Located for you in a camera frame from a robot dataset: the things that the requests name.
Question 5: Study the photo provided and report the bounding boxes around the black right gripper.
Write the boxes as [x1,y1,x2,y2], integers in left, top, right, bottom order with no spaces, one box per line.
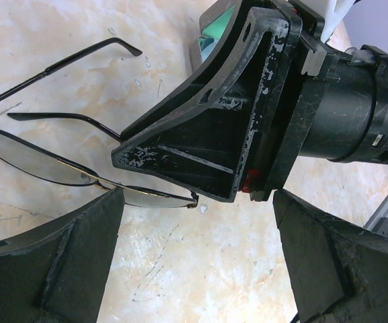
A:
[247,1,388,201]

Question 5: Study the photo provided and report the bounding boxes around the light blue cleaning cloth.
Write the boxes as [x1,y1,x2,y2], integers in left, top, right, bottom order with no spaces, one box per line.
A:
[199,37,219,63]

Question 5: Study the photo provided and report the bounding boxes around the black aviator sunglasses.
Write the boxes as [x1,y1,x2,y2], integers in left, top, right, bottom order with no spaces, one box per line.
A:
[0,37,198,209]

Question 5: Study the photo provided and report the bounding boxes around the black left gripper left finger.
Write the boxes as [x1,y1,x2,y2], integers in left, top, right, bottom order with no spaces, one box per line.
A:
[0,188,124,322]

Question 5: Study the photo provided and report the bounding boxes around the grey glasses case green lining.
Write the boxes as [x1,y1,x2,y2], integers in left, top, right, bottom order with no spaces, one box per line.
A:
[189,0,245,72]

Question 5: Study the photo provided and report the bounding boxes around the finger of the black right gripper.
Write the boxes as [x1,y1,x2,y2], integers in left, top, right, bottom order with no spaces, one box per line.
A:
[111,6,301,202]
[120,1,251,139]

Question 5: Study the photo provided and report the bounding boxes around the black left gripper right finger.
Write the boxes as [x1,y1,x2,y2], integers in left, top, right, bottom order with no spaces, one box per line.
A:
[273,189,388,322]

